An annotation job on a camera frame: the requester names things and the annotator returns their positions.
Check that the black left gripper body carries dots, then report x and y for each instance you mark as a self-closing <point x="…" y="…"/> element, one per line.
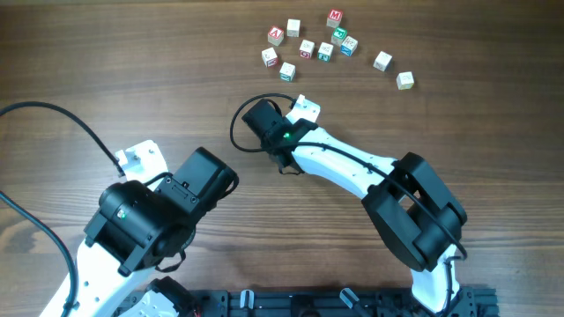
<point x="174" y="261"/>

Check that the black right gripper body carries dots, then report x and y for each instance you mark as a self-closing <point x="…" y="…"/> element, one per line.
<point x="269" y="143"/>

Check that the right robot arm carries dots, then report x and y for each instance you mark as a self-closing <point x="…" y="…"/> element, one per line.
<point x="418" y="218"/>

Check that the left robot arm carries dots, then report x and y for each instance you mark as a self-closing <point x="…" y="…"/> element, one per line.
<point x="151" y="216"/>

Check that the green sided wooden block lower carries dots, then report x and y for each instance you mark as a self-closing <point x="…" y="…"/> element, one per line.
<point x="287" y="72"/>

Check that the green sided wooden block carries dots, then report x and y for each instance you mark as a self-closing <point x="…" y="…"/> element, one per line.
<point x="325" y="51"/>
<point x="287" y="72"/>

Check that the red sided wooden block left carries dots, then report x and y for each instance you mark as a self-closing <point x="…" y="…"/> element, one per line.
<point x="270" y="57"/>

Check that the red sided wooden block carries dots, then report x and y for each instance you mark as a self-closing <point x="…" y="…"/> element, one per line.
<point x="306" y="49"/>
<point x="270" y="57"/>

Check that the red sided wooden block centre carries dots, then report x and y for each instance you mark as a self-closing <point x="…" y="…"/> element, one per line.
<point x="306" y="49"/>

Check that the green sided wooden block centre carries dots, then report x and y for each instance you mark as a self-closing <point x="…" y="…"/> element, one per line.
<point x="325" y="51"/>

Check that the red letter A block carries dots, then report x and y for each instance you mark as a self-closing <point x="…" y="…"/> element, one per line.
<point x="275" y="36"/>

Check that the plain wooden block top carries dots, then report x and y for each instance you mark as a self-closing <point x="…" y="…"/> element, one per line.
<point x="293" y="27"/>

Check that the plain wooden block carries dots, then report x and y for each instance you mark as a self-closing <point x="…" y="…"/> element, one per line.
<point x="293" y="27"/>
<point x="382" y="61"/>

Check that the blue sided wooden block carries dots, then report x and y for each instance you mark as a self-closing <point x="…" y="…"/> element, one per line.
<point x="348" y="46"/>

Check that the green top wooden block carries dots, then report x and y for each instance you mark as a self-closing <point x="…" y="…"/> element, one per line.
<point x="338" y="36"/>

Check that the plain wooden block upper right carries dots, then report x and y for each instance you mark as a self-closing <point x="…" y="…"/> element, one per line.
<point x="382" y="61"/>

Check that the red letter M block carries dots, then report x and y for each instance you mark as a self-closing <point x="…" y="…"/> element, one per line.
<point x="334" y="18"/>

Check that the yellow engraved wooden block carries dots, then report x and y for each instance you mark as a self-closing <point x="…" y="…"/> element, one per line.
<point x="405" y="80"/>

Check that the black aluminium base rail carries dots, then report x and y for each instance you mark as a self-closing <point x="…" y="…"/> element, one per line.
<point x="471" y="301"/>

